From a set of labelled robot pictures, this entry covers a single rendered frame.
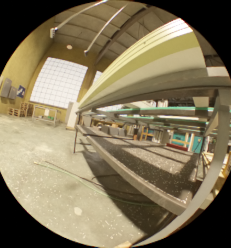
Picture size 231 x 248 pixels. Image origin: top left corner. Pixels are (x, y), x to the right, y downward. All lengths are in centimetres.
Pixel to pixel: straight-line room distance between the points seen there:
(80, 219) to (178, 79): 88
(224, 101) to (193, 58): 9
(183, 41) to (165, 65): 7
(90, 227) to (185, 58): 89
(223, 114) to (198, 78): 9
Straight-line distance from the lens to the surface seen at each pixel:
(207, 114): 41
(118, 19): 820
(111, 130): 110
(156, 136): 270
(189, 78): 18
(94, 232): 75
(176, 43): 17
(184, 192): 27
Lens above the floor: 72
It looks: 1 degrees up
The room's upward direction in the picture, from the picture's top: 11 degrees clockwise
